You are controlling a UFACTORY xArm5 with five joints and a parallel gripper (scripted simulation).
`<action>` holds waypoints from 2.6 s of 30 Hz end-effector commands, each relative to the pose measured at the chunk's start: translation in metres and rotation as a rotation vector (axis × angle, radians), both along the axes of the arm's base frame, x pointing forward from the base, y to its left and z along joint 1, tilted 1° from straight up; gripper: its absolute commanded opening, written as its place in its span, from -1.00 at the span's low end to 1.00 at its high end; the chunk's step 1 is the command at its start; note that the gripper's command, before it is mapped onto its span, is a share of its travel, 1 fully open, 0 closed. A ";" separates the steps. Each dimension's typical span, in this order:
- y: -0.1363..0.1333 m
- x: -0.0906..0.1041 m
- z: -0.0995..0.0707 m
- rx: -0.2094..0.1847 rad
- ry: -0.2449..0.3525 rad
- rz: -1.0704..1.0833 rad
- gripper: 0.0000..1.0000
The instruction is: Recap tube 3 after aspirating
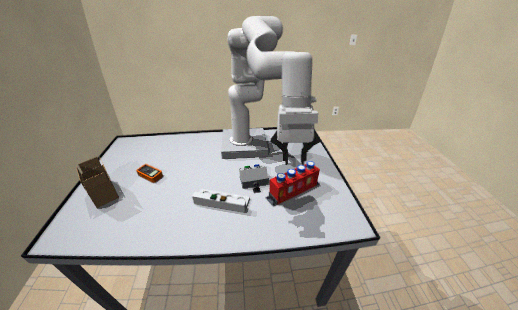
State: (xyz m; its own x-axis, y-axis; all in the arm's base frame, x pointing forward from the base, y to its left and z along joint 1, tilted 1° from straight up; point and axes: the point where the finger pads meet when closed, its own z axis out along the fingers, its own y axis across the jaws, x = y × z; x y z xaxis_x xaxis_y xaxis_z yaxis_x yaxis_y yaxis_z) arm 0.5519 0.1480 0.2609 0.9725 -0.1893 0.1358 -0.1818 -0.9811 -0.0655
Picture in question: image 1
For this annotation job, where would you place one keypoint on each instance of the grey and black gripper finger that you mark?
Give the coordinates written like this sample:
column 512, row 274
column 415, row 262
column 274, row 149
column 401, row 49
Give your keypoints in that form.
column 282, row 146
column 306, row 147

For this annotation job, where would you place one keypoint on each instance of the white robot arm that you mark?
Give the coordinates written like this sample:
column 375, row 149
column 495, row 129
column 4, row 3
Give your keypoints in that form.
column 294, row 68

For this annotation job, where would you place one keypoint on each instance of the brown cardboard box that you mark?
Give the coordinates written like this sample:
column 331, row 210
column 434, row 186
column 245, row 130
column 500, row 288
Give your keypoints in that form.
column 100, row 188

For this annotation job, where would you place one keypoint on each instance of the red tube rack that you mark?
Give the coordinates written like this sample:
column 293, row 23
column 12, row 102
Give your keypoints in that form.
column 276, row 187

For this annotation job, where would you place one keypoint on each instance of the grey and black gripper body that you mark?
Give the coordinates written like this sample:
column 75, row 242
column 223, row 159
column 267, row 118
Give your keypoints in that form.
column 294, row 133

